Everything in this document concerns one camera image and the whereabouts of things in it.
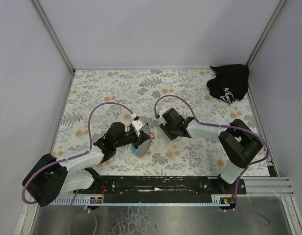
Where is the blue keyring handle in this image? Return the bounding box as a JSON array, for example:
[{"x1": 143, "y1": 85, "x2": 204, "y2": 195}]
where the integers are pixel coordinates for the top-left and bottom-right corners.
[{"x1": 131, "y1": 145, "x2": 138, "y2": 154}]

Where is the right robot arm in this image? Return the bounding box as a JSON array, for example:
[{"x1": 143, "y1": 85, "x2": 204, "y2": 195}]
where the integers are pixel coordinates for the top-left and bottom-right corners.
[{"x1": 155, "y1": 108, "x2": 263, "y2": 184}]

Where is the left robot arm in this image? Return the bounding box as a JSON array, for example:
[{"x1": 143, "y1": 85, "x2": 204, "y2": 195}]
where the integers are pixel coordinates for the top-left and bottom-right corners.
[{"x1": 22, "y1": 120, "x2": 151, "y2": 207}]

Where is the floral table mat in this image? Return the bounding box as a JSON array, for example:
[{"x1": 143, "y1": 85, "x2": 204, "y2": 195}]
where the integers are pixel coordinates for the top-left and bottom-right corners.
[{"x1": 52, "y1": 70, "x2": 256, "y2": 176}]

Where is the black cloth bag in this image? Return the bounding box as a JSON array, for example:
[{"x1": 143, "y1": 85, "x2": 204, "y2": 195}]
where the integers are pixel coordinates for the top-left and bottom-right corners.
[{"x1": 207, "y1": 64, "x2": 250, "y2": 104}]

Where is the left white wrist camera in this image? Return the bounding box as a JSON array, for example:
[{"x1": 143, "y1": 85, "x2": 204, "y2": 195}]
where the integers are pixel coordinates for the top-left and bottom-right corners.
[{"x1": 131, "y1": 113, "x2": 146, "y2": 136}]

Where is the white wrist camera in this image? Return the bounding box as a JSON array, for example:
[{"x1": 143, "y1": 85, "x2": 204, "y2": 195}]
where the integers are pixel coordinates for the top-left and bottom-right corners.
[
  {"x1": 155, "y1": 108, "x2": 168, "y2": 125},
  {"x1": 131, "y1": 113, "x2": 146, "y2": 136}
]

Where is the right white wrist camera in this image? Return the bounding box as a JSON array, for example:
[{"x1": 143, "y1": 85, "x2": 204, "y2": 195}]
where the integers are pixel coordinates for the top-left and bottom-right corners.
[{"x1": 155, "y1": 108, "x2": 168, "y2": 125}]

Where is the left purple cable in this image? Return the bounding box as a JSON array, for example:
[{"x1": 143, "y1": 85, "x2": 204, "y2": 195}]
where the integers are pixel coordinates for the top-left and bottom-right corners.
[{"x1": 21, "y1": 102, "x2": 137, "y2": 233}]

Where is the purple cable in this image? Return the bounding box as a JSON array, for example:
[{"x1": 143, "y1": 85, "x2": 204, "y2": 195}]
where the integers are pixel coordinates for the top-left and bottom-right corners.
[
  {"x1": 21, "y1": 102, "x2": 137, "y2": 233},
  {"x1": 153, "y1": 94, "x2": 271, "y2": 226}
]

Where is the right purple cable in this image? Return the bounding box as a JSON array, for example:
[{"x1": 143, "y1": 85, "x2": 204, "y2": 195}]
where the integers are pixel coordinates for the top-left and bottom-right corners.
[{"x1": 153, "y1": 94, "x2": 271, "y2": 226}]

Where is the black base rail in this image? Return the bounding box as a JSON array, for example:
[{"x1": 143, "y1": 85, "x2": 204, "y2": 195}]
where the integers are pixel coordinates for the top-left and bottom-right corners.
[{"x1": 79, "y1": 176, "x2": 246, "y2": 203}]

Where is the white cable duct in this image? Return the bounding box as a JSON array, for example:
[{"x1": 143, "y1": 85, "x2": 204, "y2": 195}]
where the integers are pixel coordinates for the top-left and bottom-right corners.
[{"x1": 39, "y1": 194, "x2": 233, "y2": 208}]

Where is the left aluminium frame post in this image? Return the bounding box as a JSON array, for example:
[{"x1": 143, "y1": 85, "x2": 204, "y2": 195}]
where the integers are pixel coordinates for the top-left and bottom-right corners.
[{"x1": 30, "y1": 0, "x2": 75, "y2": 74}]

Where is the aluminium frame post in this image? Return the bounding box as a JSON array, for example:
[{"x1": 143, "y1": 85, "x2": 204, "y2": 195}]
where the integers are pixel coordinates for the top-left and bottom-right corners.
[
  {"x1": 245, "y1": 0, "x2": 288, "y2": 67},
  {"x1": 30, "y1": 0, "x2": 75, "y2": 74}
]

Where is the right aluminium frame post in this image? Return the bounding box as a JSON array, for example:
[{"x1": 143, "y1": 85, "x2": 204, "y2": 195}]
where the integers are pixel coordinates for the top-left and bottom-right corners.
[{"x1": 245, "y1": 0, "x2": 288, "y2": 67}]

